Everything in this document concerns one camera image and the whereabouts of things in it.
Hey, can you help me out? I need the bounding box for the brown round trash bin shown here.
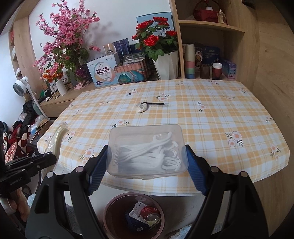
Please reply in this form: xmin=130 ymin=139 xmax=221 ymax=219
xmin=103 ymin=193 xmax=165 ymax=238

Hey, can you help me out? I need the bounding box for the blue probiotic box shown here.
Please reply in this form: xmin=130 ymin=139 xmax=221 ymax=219
xmin=87 ymin=53 xmax=120 ymax=88

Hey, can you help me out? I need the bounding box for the black plastic spoon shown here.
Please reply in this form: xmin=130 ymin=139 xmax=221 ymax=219
xmin=140 ymin=102 xmax=165 ymax=106

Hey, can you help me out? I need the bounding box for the light blue tall box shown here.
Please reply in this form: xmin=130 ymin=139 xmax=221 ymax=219
xmin=136 ymin=11 xmax=174 ymax=30

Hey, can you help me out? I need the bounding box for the small glass bottle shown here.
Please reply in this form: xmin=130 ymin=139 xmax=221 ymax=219
xmin=217 ymin=9 xmax=226 ymax=24

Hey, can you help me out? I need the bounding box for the rainbow candle blister card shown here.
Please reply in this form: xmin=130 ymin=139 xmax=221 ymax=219
xmin=129 ymin=202 xmax=147 ymax=222

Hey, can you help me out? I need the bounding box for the red rose bouquet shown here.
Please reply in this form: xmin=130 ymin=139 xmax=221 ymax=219
xmin=132 ymin=17 xmax=178 ymax=61

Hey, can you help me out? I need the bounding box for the crushed red soda can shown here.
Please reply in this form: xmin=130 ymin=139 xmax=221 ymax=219
xmin=140 ymin=206 xmax=160 ymax=222

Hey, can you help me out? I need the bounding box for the orange flowers white vase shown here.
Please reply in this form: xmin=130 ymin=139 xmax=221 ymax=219
xmin=41 ymin=70 xmax=68 ymax=96

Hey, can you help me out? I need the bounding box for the clear box of floss picks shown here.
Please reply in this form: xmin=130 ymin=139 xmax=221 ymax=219
xmin=107 ymin=124 xmax=189 ymax=180

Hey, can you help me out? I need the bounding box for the beige wrapper strip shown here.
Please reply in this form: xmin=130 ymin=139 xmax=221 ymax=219
xmin=45 ymin=122 xmax=69 ymax=160

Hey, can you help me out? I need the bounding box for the silver gold award box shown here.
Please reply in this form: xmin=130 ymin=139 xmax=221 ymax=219
xmin=103 ymin=43 xmax=117 ymax=55

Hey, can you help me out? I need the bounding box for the stack of pastel cups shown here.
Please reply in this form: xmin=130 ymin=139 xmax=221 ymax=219
xmin=184 ymin=44 xmax=195 ymax=79

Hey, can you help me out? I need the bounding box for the black grey packet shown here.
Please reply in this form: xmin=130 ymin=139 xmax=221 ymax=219
xmin=122 ymin=52 xmax=145 ymax=66

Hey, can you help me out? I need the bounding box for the wooden shelf unit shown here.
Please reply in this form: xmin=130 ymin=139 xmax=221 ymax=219
xmin=168 ymin=0 xmax=260 ymax=93

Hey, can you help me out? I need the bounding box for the yellow plaid floral tablecloth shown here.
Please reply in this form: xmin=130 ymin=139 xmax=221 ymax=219
xmin=37 ymin=79 xmax=290 ymax=182

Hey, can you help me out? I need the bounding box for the low wooden cabinet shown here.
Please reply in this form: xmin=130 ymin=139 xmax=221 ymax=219
xmin=40 ymin=83 xmax=96 ymax=117

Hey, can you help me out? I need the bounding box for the pink cherry blossom plant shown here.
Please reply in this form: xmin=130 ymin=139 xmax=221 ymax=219
xmin=34 ymin=1 xmax=101 ymax=83

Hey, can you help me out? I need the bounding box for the small white desk fan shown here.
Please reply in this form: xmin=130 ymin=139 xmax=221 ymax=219
xmin=13 ymin=76 xmax=46 ymax=117

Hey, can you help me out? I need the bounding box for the pink teal snack package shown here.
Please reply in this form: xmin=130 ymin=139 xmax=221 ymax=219
xmin=114 ymin=62 xmax=148 ymax=85

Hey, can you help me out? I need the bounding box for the dark blue patterned box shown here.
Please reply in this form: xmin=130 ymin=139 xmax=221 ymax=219
xmin=112 ymin=38 xmax=131 ymax=60

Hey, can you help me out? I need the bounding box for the dark red cup white lid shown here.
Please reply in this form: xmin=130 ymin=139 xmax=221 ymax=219
xmin=212 ymin=62 xmax=222 ymax=80

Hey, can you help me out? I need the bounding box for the small blue carton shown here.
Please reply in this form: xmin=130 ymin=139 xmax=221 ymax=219
xmin=222 ymin=60 xmax=237 ymax=80

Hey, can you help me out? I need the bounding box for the white rose vase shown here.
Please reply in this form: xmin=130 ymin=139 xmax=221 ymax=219
xmin=153 ymin=51 xmax=178 ymax=80

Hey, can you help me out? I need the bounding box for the person's left hand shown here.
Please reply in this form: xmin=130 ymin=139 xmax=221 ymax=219
xmin=1 ymin=188 xmax=30 ymax=222

